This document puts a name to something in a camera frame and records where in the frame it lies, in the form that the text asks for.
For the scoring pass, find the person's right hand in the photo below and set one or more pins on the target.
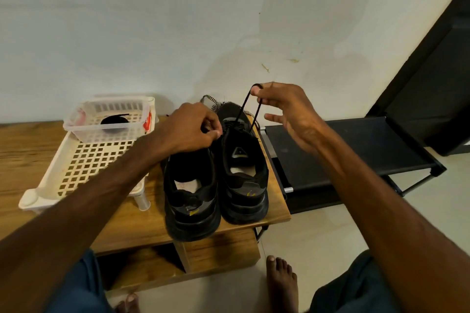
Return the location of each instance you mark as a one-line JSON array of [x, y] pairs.
[[297, 115]]

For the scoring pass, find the person's blue shorts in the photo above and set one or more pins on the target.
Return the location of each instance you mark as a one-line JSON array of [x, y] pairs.
[[352, 287]]

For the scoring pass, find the black white patterned shoelace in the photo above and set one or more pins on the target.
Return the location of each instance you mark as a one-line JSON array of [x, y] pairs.
[[210, 101]]

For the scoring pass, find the person's left forearm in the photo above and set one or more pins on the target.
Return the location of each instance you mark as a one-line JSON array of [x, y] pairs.
[[66, 228]]

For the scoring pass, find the person's left hand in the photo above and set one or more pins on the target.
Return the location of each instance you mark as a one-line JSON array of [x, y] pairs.
[[187, 129]]

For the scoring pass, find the person's right forearm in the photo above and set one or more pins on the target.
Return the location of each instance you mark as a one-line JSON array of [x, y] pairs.
[[400, 228]]

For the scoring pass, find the black shoe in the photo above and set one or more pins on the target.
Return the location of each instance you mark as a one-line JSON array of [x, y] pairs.
[[192, 214], [244, 192]]

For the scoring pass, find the low wooden table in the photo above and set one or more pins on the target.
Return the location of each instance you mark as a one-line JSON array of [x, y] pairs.
[[18, 162]]

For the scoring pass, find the red label sticker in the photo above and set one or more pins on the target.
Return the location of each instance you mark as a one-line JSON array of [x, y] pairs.
[[148, 121]]

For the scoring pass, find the black shoe rack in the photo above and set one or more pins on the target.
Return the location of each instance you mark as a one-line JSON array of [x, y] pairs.
[[345, 155]]

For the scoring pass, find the large white plastic tray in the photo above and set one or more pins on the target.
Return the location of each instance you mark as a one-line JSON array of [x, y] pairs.
[[81, 170]]

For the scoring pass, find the small white plastic basket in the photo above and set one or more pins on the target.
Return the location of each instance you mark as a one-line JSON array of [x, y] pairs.
[[82, 133]]

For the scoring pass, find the black shoelaces bundle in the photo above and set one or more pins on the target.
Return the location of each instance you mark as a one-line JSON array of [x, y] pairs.
[[114, 120]]

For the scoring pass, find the single black shoelace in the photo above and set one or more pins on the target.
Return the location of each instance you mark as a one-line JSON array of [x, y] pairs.
[[244, 107]]

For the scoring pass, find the dark door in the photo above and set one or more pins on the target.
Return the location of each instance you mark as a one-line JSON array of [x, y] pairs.
[[433, 74]]

